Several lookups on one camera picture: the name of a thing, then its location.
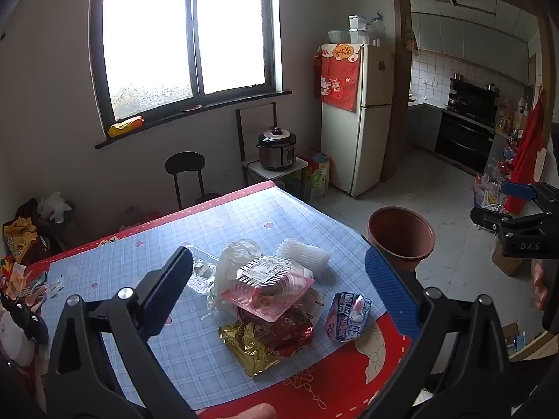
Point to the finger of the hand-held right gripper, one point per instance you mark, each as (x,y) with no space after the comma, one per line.
(517,189)
(487,218)

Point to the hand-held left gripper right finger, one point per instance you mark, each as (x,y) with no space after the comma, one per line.
(388,288)

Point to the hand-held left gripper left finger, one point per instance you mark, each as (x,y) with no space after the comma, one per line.
(168,290)

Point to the brown plastic pot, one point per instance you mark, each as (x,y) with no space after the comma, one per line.
(399,235)

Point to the white plastic bag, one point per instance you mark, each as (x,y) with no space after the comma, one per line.
(229,266)

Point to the gold foil bag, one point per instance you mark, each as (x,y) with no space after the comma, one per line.
(249,349)

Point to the person's right hand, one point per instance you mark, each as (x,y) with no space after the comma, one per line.
(540,286)

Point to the person's left hand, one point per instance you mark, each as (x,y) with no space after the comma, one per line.
(238,412)

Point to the brown cardboard box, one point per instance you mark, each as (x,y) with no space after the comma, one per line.
(506,264)

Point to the red hanging cloth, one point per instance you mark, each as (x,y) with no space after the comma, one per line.
(526,152)

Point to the clear plastic container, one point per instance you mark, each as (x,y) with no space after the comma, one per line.
(201,273)

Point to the blue white snack wrapper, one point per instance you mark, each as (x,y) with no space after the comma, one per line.
(347,316)

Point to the black kitchen oven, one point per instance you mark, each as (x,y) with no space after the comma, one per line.
(465,131)

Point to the white foam fruit net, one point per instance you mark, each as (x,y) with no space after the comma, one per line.
(303,255)

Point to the clear labelled clamshell box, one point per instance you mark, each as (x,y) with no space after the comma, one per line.
(266,286)

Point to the red snack bag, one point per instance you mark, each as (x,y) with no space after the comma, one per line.
(292,329)

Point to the black round-back chair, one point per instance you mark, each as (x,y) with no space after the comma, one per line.
(185,163)

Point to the colourful cardboard box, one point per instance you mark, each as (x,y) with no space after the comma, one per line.
(315,174)

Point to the white refrigerator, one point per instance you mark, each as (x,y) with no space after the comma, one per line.
(373,139)

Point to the crumpled white bag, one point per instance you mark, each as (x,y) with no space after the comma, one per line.
(54,205)

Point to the pile of snack bags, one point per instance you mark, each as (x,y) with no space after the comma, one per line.
(22,235)

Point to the white side table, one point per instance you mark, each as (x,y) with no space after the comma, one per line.
(279,173)

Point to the yellow snack packet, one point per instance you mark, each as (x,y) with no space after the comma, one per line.
(125,125)

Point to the silver black pressure cooker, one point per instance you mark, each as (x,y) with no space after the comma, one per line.
(276,148)

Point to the red printed fridge cloth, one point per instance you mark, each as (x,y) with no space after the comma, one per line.
(338,76)

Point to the crumpled clear plastic bag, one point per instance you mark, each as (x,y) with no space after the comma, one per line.
(375,28)

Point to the stacked white containers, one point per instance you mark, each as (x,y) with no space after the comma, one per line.
(357,29)

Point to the dark framed window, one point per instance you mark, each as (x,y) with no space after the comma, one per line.
(98,74)

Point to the brown door frame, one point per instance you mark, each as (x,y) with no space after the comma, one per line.
(395,96)

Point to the pale kitchen wall cabinets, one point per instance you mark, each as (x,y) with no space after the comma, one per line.
(471,39)

